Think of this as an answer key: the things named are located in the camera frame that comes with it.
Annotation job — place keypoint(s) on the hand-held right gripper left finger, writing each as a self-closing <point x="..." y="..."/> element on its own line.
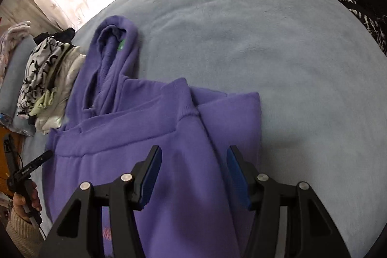
<point x="149" y="179"/>

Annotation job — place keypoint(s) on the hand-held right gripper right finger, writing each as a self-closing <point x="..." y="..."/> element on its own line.
<point x="238" y="182"/>

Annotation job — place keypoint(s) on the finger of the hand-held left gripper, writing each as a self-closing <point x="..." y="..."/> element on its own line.
<point x="43" y="157"/>

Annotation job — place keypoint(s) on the purple zip hoodie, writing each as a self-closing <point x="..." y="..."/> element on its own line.
<point x="181" y="131"/>

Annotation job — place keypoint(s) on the person's left hand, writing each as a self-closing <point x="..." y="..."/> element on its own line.
<point x="35" y="199"/>

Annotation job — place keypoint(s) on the wooden headboard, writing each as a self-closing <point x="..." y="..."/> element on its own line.
<point x="18" y="140"/>

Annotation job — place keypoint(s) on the light green folded garment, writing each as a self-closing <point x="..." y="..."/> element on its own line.
<point x="45" y="100"/>

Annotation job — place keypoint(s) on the white floral quilt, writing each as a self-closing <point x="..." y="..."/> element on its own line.
<point x="12" y="37"/>

